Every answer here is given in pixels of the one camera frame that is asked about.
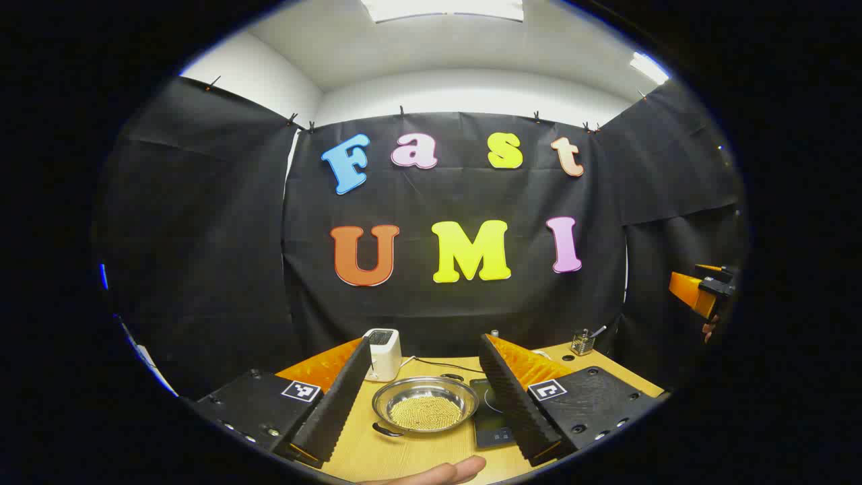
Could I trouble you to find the large ceiling light panel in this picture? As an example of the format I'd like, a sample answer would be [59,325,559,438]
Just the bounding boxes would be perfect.
[360,0,525,23]

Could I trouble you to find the black induction cooktop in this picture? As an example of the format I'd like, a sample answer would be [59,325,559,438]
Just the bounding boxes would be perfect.
[469,378,517,450]

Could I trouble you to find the white toaster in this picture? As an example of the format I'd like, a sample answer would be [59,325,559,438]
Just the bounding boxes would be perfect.
[364,328,403,383]

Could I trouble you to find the black power cable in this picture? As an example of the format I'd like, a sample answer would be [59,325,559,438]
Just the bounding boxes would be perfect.
[413,357,486,375]

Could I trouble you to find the small ceiling light panel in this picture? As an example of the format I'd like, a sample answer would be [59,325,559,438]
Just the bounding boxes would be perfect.
[630,52,671,86]

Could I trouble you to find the stainless steel pot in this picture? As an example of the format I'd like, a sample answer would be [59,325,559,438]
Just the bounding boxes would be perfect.
[372,373,480,437]

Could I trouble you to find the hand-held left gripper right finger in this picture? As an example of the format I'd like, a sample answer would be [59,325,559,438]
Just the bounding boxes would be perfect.
[479,333,664,467]

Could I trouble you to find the pile of soybeans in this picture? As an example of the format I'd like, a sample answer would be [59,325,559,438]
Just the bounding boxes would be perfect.
[389,395,464,431]

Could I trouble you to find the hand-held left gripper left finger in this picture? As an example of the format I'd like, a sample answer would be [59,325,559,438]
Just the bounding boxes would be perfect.
[192,337,372,470]

